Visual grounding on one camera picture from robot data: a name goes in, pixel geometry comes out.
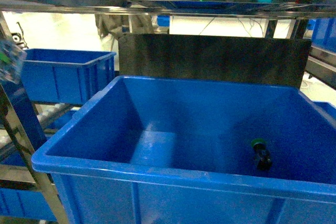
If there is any blue bin on left shelf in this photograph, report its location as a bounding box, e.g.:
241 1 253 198
31 76 335 223

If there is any small blue bin behind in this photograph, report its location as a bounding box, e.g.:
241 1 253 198
21 49 116 105

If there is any green push button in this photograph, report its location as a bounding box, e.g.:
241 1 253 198
251 138 272 171

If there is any black backing panel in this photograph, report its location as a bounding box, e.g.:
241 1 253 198
118 34 311 88

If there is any upper steel shelf rail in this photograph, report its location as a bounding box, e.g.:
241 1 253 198
1 0 335 19

